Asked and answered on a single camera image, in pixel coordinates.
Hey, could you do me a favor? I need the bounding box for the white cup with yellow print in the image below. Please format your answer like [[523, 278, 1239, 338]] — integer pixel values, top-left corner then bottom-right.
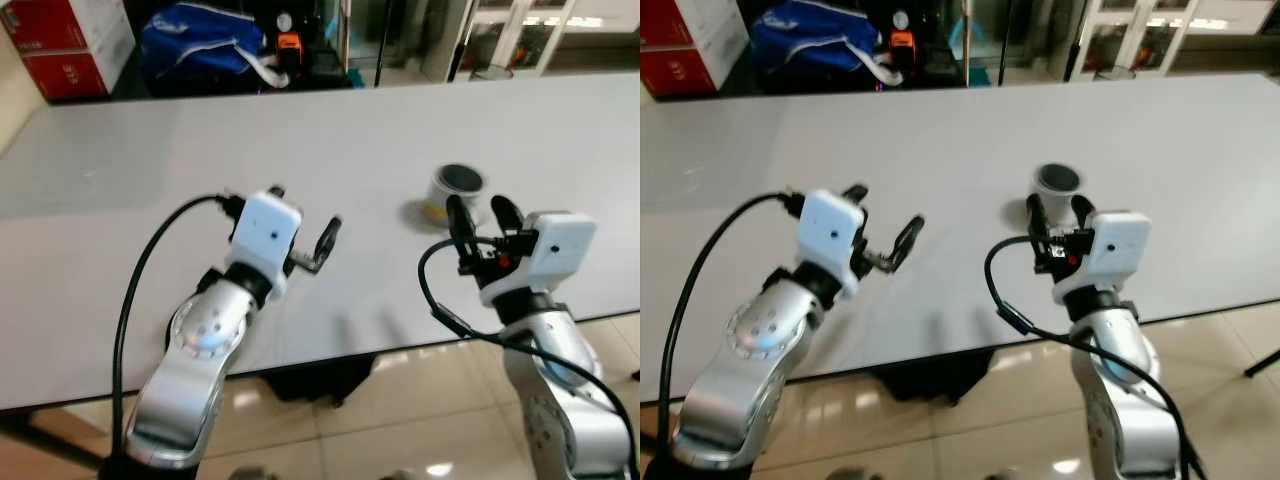
[[1030, 162, 1087, 219], [424, 162, 489, 230]]

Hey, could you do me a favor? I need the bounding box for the black table base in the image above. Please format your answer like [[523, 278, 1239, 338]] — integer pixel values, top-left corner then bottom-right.
[[869, 347, 997, 407], [261, 351, 380, 409]]

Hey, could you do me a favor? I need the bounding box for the orange and black device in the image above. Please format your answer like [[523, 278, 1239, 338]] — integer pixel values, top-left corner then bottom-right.
[[887, 9, 919, 72], [274, 11, 305, 72]]

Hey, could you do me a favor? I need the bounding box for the thin black pole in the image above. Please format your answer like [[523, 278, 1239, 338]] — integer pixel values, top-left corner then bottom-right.
[[374, 0, 397, 87], [996, 0, 1015, 87]]

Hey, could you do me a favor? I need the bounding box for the white glass door cabinet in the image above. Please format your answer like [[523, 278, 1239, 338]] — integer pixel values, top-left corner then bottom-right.
[[420, 0, 641, 82], [1064, 0, 1280, 80]]

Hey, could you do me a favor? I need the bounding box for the red and white cardboard box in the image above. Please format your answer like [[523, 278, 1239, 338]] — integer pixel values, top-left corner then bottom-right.
[[0, 0, 137, 102], [640, 0, 750, 99]]

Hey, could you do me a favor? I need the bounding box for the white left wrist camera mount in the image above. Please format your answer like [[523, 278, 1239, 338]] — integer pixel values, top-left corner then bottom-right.
[[795, 188, 867, 298], [228, 190, 303, 278]]

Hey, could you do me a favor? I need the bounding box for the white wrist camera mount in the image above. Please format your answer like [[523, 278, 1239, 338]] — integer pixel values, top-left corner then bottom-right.
[[480, 211, 599, 307], [1054, 211, 1154, 303], [228, 190, 303, 278], [795, 188, 867, 298]]

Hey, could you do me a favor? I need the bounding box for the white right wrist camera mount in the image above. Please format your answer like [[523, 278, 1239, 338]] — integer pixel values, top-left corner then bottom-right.
[[480, 211, 599, 307], [1054, 211, 1154, 303]]

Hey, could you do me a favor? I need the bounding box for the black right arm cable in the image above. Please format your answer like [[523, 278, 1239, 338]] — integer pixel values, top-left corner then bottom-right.
[[417, 236, 641, 473], [984, 234, 1208, 480]]

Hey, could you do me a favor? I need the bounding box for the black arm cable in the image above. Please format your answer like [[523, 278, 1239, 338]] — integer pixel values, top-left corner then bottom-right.
[[417, 236, 641, 473], [680, 190, 807, 403], [984, 234, 1208, 480], [111, 193, 247, 457]]

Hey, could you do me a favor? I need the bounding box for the blue bag with white strap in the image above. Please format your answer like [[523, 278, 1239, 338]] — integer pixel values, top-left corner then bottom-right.
[[138, 2, 292, 92], [749, 7, 902, 87]]

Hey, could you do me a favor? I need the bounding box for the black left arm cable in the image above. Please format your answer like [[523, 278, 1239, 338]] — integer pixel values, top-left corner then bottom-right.
[[111, 193, 247, 457], [680, 190, 807, 403]]

